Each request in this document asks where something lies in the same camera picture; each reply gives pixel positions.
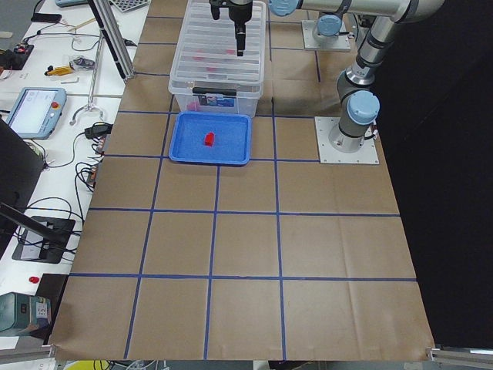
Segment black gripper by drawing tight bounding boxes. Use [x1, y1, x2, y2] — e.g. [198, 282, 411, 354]
[229, 0, 253, 57]

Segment clear plastic box lid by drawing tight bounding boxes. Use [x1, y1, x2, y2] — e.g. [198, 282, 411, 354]
[169, 1, 267, 99]

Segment red block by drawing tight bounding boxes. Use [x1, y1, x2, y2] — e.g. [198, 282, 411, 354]
[203, 132, 215, 147]

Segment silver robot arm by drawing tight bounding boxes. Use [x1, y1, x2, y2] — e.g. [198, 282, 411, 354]
[268, 1, 444, 103]
[313, 13, 354, 39]

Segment clear plastic storage box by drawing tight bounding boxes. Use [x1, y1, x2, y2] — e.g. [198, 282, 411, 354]
[174, 92, 262, 117]

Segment blue plastic tray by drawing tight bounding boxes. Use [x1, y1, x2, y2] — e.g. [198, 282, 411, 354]
[169, 111, 252, 166]

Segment wooden chopsticks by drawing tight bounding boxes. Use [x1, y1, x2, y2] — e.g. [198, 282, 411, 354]
[68, 18, 96, 32]

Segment silver hex key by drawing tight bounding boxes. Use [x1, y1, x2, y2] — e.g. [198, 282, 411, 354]
[60, 76, 80, 85]

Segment black power adapter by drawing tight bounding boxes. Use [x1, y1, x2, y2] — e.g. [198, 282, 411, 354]
[84, 122, 113, 140]

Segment blue teach pendant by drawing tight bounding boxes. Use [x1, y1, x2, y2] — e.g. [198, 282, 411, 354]
[6, 87, 67, 140]

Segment brown paper table cover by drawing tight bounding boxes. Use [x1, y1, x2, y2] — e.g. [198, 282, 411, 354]
[50, 1, 433, 362]

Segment black monitor stand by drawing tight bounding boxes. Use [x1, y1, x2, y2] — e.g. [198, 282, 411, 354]
[1, 121, 75, 264]

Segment black box latch handle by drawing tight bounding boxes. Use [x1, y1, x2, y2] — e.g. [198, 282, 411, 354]
[192, 86, 236, 97]

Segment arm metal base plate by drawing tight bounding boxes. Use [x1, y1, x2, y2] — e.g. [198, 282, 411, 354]
[301, 20, 351, 52]
[314, 116, 380, 166]

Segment aluminium frame post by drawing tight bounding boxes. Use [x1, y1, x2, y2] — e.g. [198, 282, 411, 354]
[88, 0, 135, 81]

